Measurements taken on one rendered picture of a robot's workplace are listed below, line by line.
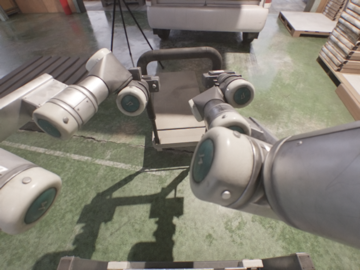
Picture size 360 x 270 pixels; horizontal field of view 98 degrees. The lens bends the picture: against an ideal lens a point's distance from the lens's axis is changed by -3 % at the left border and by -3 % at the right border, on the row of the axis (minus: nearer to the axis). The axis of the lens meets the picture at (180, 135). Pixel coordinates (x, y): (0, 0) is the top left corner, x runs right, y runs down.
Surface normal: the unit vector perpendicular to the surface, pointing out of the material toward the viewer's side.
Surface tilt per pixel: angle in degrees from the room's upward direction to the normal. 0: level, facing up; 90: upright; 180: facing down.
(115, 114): 0
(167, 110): 0
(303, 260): 0
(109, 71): 50
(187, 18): 87
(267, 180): 72
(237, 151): 26
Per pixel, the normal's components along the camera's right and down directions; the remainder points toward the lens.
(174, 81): -0.03, -0.64
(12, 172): 0.40, -0.79
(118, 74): 0.69, -0.22
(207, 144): -0.89, -0.39
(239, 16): -0.11, 0.72
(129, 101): 0.06, 0.48
